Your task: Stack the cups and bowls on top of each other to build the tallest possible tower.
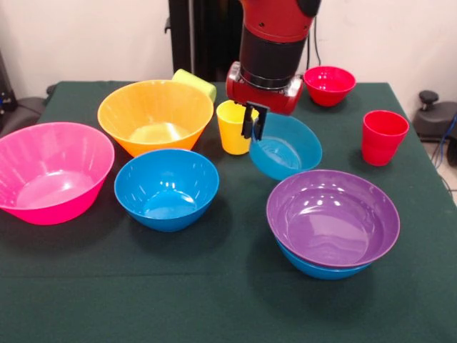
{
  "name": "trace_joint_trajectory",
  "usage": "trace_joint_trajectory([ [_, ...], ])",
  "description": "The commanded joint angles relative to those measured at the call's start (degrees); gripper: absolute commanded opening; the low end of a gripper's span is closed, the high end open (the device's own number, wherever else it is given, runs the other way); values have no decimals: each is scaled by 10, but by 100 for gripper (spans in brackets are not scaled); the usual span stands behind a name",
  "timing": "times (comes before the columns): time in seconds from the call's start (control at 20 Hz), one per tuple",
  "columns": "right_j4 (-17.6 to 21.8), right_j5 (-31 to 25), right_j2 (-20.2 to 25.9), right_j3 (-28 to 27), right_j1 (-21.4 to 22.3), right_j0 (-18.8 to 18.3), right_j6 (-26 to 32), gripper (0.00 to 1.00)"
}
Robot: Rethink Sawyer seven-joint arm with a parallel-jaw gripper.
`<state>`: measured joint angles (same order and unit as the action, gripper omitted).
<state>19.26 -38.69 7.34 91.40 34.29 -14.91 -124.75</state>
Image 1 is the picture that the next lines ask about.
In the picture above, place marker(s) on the black computer tower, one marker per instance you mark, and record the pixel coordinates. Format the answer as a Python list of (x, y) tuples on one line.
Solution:
[(5, 89)]

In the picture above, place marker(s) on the green plastic cup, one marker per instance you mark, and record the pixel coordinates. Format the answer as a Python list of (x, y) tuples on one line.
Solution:
[(193, 82)]

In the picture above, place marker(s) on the blue plastic bowl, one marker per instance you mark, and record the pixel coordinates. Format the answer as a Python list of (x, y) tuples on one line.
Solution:
[(166, 189), (321, 271)]

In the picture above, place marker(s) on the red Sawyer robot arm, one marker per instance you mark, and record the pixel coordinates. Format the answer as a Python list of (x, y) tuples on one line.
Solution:
[(275, 35)]

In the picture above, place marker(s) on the red plastic cup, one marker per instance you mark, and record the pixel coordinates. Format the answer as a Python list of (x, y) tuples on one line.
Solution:
[(383, 139)]

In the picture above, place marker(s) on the yellow plastic cup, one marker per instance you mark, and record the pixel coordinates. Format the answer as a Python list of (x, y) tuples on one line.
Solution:
[(232, 135)]

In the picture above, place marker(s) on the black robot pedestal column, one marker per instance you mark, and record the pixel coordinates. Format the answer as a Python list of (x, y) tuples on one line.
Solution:
[(203, 35)]

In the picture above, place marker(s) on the large orange plastic bowl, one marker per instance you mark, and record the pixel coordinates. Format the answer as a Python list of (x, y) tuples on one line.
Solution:
[(153, 107)]

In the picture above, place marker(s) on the dark green tablecloth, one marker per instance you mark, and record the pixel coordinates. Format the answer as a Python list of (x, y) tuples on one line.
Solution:
[(228, 303)]

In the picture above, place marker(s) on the purple plastic bowl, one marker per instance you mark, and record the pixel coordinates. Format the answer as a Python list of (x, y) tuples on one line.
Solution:
[(332, 221)]

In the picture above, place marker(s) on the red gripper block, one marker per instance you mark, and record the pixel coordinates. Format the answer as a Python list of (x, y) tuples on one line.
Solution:
[(275, 98)]

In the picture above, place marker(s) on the small teal blue bowl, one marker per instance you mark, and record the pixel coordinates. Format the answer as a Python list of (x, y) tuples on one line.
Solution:
[(289, 146)]

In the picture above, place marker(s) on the small red plastic bowl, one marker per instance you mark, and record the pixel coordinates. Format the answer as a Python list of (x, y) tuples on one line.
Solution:
[(330, 89)]

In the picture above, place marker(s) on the large pink plastic bowl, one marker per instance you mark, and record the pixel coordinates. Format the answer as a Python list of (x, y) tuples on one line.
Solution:
[(53, 175)]

